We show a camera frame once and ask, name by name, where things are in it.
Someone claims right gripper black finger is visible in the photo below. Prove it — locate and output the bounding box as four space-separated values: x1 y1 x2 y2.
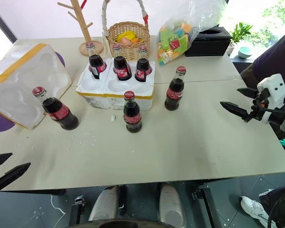
220 101 253 124
237 87 259 98

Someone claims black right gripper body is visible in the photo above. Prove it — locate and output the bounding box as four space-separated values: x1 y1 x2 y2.
251 88 271 121

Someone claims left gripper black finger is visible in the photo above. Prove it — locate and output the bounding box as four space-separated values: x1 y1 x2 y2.
0 152 13 171
0 162 31 191

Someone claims black tissue box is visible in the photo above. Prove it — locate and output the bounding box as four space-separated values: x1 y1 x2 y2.
184 26 232 57

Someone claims glass cola bottle red cap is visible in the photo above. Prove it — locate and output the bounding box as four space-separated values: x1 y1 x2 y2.
134 45 153 83
85 41 107 80
164 66 187 112
112 43 133 81
123 91 143 133
32 86 79 131

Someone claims white foam block yellow tape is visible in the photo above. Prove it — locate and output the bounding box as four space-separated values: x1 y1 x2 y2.
0 43 73 130

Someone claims white foam bottle tray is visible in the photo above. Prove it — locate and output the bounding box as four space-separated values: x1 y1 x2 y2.
76 58 156 111

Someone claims teal bowl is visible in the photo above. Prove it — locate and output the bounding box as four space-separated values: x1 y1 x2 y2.
237 47 253 59

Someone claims person in dark clothes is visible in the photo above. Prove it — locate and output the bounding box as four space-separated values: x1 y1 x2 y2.
241 28 285 228

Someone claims green plant in white pot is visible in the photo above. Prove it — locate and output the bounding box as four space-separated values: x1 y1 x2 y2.
227 22 254 57

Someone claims plastic bag of colourful blocks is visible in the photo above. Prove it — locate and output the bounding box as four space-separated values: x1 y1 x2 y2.
157 0 228 66

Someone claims silver rounded shape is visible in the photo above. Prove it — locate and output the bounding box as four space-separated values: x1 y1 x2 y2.
158 182 187 228
88 185 121 222

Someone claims white sneaker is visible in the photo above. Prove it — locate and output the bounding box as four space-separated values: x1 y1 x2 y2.
240 196 276 228

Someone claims yellow toy fruit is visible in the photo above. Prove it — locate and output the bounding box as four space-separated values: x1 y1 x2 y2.
116 30 136 42

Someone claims wooden branch stand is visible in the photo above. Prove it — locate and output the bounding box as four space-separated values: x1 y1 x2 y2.
57 0 104 57

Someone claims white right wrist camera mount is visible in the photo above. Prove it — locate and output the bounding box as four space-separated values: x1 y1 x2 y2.
256 73 285 124

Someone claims wicker basket with handle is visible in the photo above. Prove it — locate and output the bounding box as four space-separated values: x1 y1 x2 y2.
102 0 151 62

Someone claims black window frame post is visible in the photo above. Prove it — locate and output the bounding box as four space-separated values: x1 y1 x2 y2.
0 4 18 45

